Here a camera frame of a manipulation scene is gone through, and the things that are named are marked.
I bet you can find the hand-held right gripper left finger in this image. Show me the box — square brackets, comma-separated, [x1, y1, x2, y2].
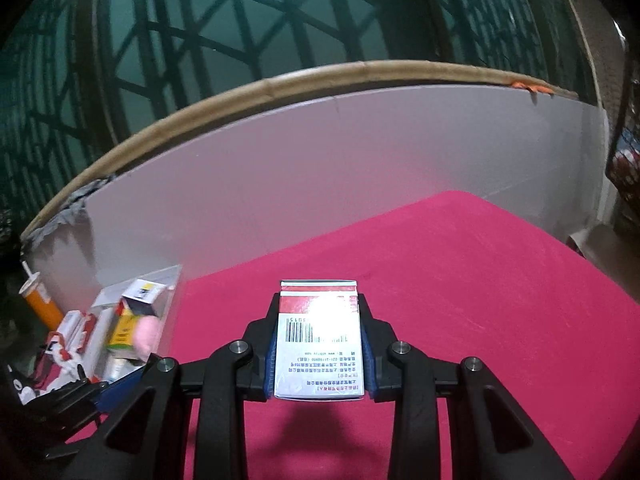
[62, 293, 282, 480]

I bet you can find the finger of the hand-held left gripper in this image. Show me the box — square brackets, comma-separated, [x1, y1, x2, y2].
[95, 360, 154, 414]

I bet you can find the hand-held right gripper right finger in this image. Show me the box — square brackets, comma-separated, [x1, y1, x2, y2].
[356, 293, 574, 480]

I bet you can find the white box with red band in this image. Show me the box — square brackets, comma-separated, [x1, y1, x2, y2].
[272, 278, 363, 402]

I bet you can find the yellow and white carton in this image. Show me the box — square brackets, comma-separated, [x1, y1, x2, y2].
[120, 279, 170, 319]

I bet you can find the white cardboard box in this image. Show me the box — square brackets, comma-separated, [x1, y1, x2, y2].
[80, 264, 184, 387]

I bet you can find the pink plush toy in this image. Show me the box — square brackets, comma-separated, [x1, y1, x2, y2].
[133, 316, 164, 359]

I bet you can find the orange cup with straw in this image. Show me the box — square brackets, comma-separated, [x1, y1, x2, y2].
[19, 260, 64, 334]

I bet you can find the pink embossed cloth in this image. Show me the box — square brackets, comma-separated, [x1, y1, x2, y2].
[65, 190, 640, 480]

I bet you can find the grey tape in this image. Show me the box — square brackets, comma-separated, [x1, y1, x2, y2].
[32, 175, 118, 247]

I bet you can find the white backdrop board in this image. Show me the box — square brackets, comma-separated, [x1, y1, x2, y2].
[22, 82, 609, 342]

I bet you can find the beige cardboard piece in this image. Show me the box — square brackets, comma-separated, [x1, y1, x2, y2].
[567, 224, 622, 272]

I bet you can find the orange clip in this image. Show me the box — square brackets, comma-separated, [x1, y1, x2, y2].
[510, 80, 554, 97]

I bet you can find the dark window lattice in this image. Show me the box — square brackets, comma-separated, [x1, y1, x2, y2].
[0, 0, 640, 241]

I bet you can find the curved wooden rail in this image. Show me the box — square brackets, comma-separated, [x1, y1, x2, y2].
[20, 60, 581, 247]

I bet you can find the dark wire basket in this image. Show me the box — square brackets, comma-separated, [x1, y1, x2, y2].
[602, 55, 640, 202]

